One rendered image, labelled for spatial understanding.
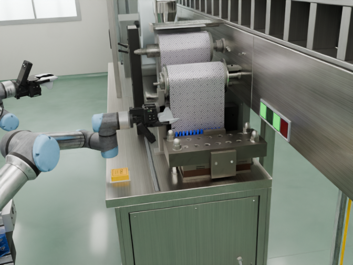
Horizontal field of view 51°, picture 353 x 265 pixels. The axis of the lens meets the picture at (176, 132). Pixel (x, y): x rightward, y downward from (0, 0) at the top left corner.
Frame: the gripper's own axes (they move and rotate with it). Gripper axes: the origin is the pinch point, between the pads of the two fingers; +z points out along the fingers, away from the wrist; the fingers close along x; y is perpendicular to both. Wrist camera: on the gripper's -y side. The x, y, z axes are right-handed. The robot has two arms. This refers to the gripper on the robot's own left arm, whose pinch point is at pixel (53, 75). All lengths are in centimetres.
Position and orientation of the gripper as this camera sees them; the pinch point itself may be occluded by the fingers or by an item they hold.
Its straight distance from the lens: 193.5
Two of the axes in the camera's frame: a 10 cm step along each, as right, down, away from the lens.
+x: 6.8, 3.8, -6.2
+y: -0.5, 8.8, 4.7
